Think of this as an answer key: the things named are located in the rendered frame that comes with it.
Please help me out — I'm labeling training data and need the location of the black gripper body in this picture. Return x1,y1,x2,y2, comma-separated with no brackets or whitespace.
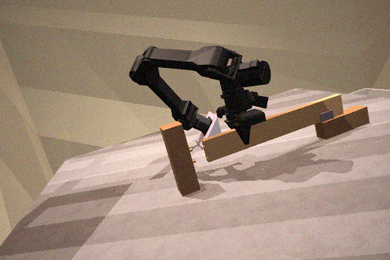
216,87,266,127

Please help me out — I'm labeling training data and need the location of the long wooden rail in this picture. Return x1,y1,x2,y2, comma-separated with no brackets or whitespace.
202,94,344,162

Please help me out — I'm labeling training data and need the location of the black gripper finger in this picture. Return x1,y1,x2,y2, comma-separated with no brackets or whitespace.
233,123,251,145
224,119,237,130

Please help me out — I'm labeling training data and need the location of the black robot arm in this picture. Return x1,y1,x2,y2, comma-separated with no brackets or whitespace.
129,46,271,136

